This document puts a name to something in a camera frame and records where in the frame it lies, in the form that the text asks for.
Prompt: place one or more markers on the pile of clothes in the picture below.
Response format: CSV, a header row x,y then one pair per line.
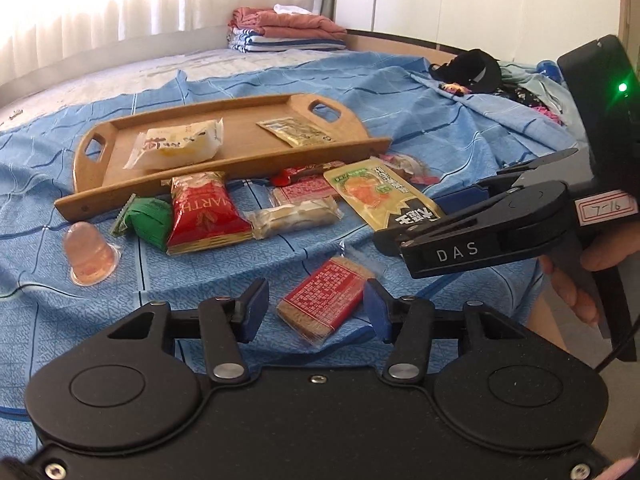
x,y
524,85

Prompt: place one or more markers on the yellow orange snack packet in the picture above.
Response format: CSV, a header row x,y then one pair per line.
x,y
382,198

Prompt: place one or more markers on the white flower cake packet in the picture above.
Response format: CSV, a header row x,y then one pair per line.
x,y
165,148

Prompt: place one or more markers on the brown chocolate wrapper snack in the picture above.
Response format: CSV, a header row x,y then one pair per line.
x,y
410,169

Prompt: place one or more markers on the red label cracker pack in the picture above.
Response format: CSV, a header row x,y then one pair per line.
x,y
319,305

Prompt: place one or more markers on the pink jelly cup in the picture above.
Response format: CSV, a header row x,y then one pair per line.
x,y
91,259

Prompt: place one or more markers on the gold sauce packet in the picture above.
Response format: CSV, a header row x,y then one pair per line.
x,y
296,132

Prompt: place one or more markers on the folded pink blanket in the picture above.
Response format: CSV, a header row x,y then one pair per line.
x,y
270,24

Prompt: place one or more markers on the white mattress pad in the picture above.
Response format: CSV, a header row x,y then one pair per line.
x,y
147,75

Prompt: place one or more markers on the wooden serving tray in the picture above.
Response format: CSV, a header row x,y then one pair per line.
x,y
101,182

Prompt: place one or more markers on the black cap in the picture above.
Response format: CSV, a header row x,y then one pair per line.
x,y
475,70

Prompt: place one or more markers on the white curtain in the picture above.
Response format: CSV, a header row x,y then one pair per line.
x,y
150,5

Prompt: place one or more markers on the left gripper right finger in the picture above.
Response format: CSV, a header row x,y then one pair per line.
x,y
407,324

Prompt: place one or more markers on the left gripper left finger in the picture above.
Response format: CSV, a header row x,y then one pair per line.
x,y
227,322

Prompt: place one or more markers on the green candy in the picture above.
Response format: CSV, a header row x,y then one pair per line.
x,y
150,218

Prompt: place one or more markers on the beige biscuit pack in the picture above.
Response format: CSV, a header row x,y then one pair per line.
x,y
308,214

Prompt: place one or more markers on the red Marth snack bag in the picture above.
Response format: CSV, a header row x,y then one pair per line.
x,y
204,215

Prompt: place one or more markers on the pink cracker pack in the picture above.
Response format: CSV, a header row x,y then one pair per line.
x,y
310,188

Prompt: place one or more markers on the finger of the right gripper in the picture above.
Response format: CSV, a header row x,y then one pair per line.
x,y
489,187

